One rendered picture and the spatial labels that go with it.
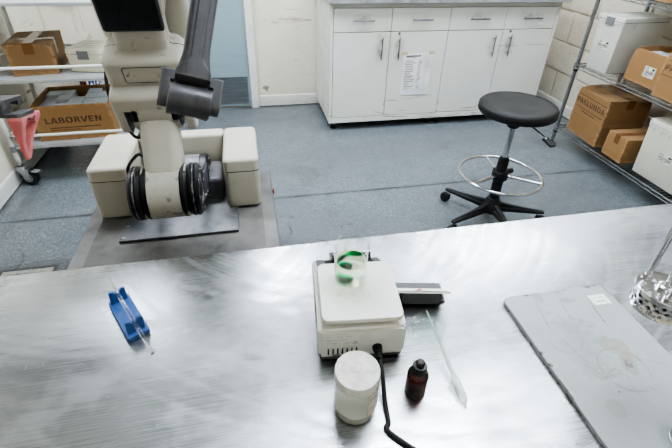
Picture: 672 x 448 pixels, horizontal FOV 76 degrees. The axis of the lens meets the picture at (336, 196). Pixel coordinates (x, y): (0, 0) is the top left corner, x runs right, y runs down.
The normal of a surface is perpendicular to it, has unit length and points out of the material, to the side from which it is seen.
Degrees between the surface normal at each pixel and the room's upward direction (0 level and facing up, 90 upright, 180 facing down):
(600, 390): 0
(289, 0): 90
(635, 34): 92
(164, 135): 64
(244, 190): 90
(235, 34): 90
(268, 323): 0
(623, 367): 0
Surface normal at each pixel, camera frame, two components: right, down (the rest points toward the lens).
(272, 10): 0.20, 0.54
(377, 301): 0.03, -0.84
